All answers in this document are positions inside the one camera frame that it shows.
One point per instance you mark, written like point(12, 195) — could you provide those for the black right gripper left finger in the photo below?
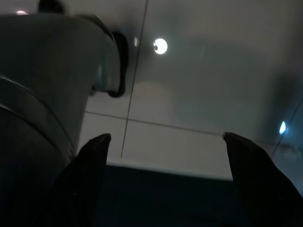
point(87, 179)

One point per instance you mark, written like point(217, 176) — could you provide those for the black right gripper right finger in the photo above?
point(258, 189)

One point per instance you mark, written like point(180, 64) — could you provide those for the robot foot with black sole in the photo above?
point(118, 68)

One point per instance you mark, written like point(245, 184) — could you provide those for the grey robot leg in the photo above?
point(40, 71)

